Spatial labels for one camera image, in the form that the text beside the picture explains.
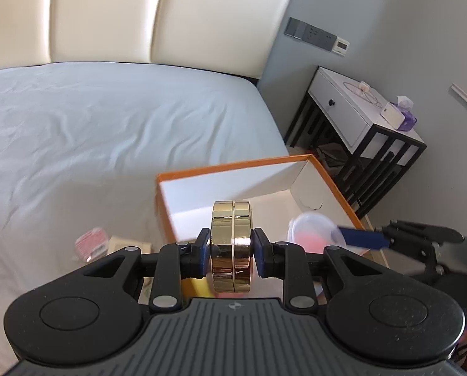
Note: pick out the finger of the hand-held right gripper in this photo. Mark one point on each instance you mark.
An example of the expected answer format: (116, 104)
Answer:
(364, 238)

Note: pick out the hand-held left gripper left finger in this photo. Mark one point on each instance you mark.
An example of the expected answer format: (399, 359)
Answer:
(204, 252)

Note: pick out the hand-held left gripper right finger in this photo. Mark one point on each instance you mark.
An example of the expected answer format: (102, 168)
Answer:
(260, 254)

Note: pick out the gold round tin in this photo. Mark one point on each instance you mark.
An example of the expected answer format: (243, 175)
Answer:
(232, 243)

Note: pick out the pink egg-shaped ball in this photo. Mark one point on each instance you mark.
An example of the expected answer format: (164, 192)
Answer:
(313, 241)

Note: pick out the orange cardboard box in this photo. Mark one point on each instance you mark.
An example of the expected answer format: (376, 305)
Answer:
(186, 203)

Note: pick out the clear plastic cup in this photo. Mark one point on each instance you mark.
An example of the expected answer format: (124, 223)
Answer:
(313, 223)

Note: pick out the cream cloth pouch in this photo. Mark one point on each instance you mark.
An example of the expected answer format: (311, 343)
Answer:
(129, 244)

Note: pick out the pink flat case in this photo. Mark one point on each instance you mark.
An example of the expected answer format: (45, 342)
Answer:
(90, 243)

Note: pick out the white drawer black nightstand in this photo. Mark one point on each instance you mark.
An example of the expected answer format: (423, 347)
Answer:
(347, 121)

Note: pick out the white charger box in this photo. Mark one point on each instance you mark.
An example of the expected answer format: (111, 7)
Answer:
(390, 114)

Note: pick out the purple tissue pack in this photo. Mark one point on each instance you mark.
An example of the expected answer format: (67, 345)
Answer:
(407, 115)

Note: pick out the small white adapter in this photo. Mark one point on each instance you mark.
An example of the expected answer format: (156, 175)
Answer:
(364, 86)

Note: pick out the bed with pale sheet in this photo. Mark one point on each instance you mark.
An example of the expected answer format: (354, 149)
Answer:
(100, 137)

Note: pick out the cream padded headboard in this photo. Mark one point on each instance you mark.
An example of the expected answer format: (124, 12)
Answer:
(100, 15)

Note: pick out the white wall shelf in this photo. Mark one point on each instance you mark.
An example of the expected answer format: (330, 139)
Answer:
(466, 98)

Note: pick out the white wall thermostat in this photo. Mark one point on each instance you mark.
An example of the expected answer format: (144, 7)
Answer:
(341, 45)

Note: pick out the grey wall outlet panel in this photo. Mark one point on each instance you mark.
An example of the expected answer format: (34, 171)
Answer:
(309, 33)

